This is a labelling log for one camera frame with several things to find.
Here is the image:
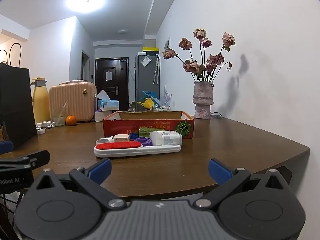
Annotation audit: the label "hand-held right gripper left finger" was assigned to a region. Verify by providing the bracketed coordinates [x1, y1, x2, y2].
[35, 158, 127, 210]

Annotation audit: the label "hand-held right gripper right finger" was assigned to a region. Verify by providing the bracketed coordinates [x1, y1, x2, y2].
[195, 158, 289, 209]

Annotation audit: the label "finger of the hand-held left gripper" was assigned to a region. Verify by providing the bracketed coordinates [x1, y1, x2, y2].
[0, 141, 13, 155]
[0, 150, 50, 169]

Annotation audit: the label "purple bottle cap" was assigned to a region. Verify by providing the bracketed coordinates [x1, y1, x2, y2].
[135, 137, 152, 147]

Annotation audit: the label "white and red lint brush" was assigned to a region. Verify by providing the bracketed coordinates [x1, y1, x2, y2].
[94, 141, 181, 158]

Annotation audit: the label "red cardboard box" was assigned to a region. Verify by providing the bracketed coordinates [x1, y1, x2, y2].
[102, 110, 195, 140]

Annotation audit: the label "white pill bottle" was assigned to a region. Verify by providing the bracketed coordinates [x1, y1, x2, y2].
[149, 131, 183, 146]

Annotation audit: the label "black paper bag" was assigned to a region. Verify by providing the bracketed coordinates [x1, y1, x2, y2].
[0, 42, 38, 149]

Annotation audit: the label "clear glass cup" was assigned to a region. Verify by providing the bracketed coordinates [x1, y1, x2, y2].
[50, 102, 68, 127]

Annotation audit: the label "purple and white box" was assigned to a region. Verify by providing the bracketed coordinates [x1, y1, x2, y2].
[94, 109, 119, 122]

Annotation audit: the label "yellow thermos jug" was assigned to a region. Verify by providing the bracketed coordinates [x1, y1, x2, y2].
[30, 77, 51, 124]

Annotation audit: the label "green spray bottle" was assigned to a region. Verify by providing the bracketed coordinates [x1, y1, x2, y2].
[139, 127, 165, 137]

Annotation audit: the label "blue tissue box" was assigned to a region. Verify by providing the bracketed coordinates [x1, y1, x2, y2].
[96, 89, 120, 110]

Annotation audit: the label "pink textured vase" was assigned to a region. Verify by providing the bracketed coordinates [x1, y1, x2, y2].
[192, 81, 215, 119]

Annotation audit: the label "pink suitcase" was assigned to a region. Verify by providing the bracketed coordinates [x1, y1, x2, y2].
[49, 80, 97, 123]

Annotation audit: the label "yellow watering can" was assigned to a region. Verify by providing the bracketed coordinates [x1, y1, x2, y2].
[136, 98, 155, 110]

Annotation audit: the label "dark brown entrance door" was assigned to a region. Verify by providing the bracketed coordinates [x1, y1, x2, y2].
[95, 57, 129, 112]

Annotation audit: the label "purple lavender bunch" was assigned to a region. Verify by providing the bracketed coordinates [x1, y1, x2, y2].
[161, 85, 173, 105]

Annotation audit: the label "grey refrigerator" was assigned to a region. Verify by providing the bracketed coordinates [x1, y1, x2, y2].
[135, 52, 160, 112]

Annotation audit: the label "dried pink roses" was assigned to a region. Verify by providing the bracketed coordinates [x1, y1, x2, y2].
[162, 28, 236, 83]

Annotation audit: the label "folded white umbrella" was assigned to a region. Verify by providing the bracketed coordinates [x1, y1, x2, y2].
[153, 54, 160, 85]

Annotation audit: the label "round ceiling light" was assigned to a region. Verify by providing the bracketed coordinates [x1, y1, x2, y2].
[65, 0, 105, 13]

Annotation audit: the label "white charger and cable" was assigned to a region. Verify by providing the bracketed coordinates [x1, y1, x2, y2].
[36, 121, 56, 130]

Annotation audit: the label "grey interior door frame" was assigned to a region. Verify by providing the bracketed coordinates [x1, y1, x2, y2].
[81, 50, 90, 82]

